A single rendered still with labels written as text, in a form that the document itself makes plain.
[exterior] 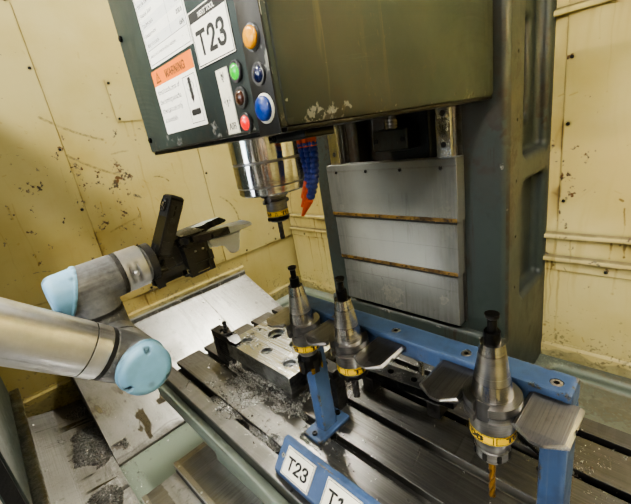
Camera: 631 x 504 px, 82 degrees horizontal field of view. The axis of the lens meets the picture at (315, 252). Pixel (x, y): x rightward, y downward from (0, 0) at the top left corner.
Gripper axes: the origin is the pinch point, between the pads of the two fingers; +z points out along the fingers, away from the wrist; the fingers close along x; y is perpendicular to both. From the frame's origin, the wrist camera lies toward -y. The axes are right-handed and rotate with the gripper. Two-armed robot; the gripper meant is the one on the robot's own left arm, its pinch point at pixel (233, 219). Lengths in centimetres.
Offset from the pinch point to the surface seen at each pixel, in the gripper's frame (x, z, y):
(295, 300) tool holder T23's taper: 22.8, -5.3, 11.6
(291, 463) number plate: 20, -13, 45
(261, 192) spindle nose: 4.4, 5.6, -4.4
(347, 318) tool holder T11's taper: 34.2, -5.0, 12.0
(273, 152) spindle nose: 7.2, 8.8, -12.0
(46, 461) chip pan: -67, -51, 70
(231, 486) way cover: -2, -19, 63
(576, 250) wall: 44, 93, 38
